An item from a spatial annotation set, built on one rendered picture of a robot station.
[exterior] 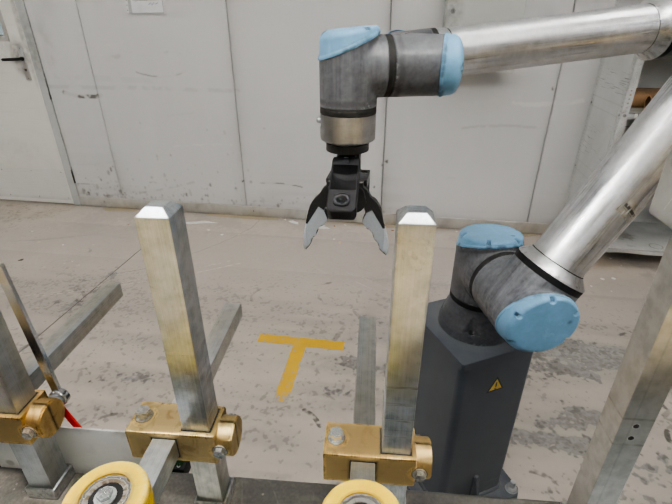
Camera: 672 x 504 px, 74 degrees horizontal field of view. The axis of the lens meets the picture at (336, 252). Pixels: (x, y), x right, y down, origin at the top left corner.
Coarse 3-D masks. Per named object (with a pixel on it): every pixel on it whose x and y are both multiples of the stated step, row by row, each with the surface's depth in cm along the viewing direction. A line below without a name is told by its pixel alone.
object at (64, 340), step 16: (112, 288) 85; (96, 304) 80; (112, 304) 85; (80, 320) 76; (96, 320) 80; (64, 336) 72; (80, 336) 76; (48, 352) 69; (64, 352) 72; (32, 368) 66; (32, 384) 65
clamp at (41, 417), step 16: (32, 400) 59; (48, 400) 59; (0, 416) 57; (16, 416) 57; (32, 416) 57; (48, 416) 59; (0, 432) 58; (16, 432) 58; (32, 432) 57; (48, 432) 59
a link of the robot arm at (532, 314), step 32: (640, 128) 79; (608, 160) 83; (640, 160) 78; (576, 192) 88; (608, 192) 81; (640, 192) 79; (576, 224) 84; (608, 224) 82; (512, 256) 93; (544, 256) 87; (576, 256) 84; (480, 288) 97; (512, 288) 89; (544, 288) 85; (576, 288) 85; (512, 320) 86; (544, 320) 86; (576, 320) 87
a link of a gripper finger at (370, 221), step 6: (366, 216) 76; (372, 216) 76; (366, 222) 77; (372, 222) 76; (378, 222) 76; (372, 228) 77; (378, 228) 77; (384, 228) 77; (378, 234) 77; (384, 234) 77; (378, 240) 78; (384, 240) 78; (384, 246) 79; (384, 252) 79
